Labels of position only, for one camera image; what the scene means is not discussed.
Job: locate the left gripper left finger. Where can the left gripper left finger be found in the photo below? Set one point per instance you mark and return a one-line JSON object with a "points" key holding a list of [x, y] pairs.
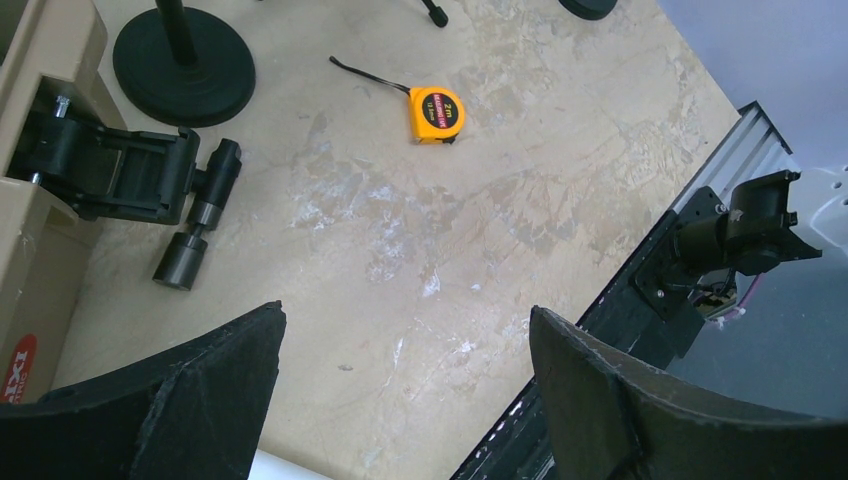
{"points": [[194, 411]]}

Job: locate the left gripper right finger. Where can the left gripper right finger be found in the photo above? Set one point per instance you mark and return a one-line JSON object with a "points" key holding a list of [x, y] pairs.
{"points": [[612, 416]]}

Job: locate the white grey-headed microphone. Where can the white grey-headed microphone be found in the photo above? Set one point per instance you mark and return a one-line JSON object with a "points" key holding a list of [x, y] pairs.
{"points": [[266, 466]]}

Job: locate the black round-base clip stand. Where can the black round-base clip stand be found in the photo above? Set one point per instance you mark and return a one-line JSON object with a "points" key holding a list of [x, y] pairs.
{"points": [[590, 10]]}

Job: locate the black tripod shock-mount stand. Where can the black tripod shock-mount stand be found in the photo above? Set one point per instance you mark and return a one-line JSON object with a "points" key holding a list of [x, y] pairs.
{"points": [[437, 15]]}

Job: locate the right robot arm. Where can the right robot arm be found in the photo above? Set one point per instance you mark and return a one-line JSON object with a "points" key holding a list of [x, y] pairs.
{"points": [[780, 217]]}

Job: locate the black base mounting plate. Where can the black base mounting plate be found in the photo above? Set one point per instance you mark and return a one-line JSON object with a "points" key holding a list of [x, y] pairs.
{"points": [[650, 309]]}

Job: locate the black T-shaped adapter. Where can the black T-shaped adapter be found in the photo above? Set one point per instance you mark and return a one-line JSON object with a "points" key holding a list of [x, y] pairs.
{"points": [[212, 189]]}

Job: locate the tan plastic tool case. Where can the tan plastic tool case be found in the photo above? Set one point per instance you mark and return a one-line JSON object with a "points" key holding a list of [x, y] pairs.
{"points": [[67, 160]]}

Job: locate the yellow tape measure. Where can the yellow tape measure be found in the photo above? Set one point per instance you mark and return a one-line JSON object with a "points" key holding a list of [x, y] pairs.
{"points": [[436, 114]]}

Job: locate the black round-base shock-mount stand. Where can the black round-base shock-mount stand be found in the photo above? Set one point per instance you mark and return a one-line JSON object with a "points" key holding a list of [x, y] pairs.
{"points": [[183, 66]]}

